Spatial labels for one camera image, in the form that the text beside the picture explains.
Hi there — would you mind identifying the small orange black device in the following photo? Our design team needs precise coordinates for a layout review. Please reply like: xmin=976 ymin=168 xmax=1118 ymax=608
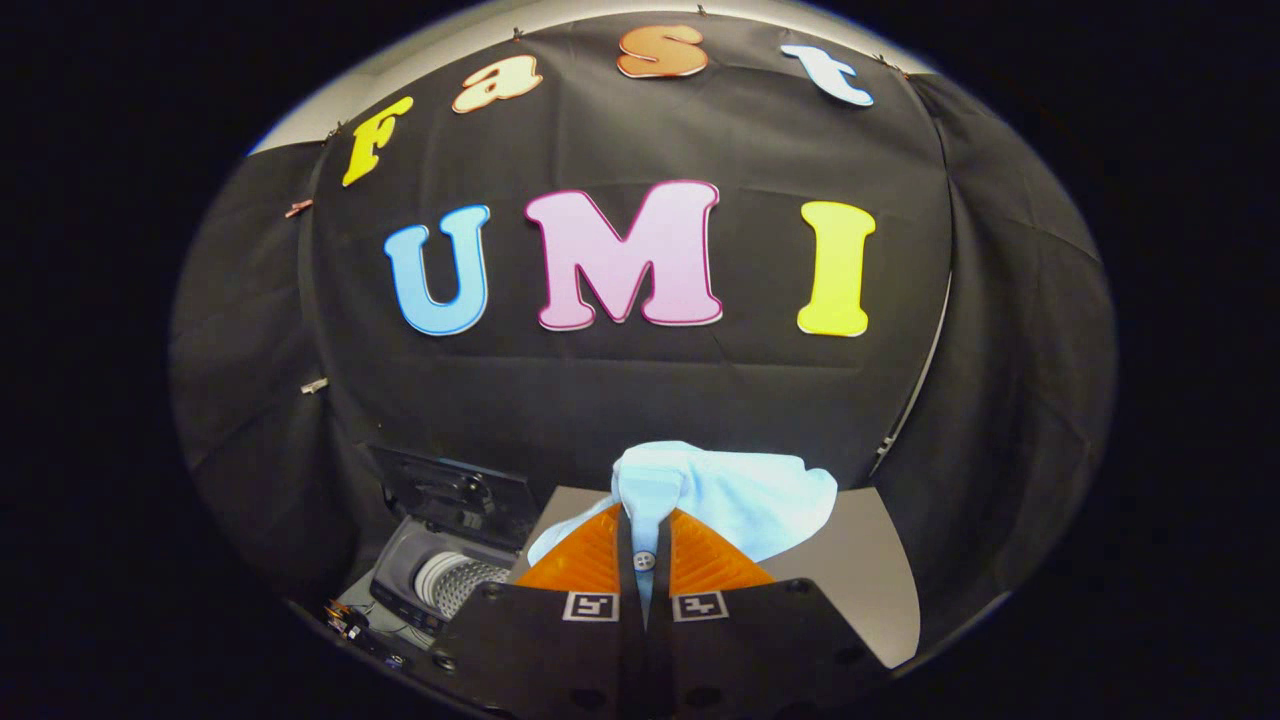
xmin=322 ymin=600 xmax=411 ymax=673

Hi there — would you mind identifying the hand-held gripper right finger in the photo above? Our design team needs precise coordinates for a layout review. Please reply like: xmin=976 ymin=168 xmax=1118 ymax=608
xmin=645 ymin=507 xmax=891 ymax=720

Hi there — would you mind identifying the light blue shirt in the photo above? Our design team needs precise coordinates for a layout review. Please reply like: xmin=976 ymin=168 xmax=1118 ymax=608
xmin=527 ymin=440 xmax=839 ymax=631

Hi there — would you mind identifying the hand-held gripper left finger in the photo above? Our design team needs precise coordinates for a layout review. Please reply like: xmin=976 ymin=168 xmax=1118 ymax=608
xmin=430 ymin=503 xmax=646 ymax=720

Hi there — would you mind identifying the black backdrop cloth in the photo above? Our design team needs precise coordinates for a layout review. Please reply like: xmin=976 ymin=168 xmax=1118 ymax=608
xmin=170 ymin=10 xmax=1116 ymax=661

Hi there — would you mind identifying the dark washing machine lid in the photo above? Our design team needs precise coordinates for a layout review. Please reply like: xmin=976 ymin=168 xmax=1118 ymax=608
xmin=368 ymin=445 xmax=537 ymax=553

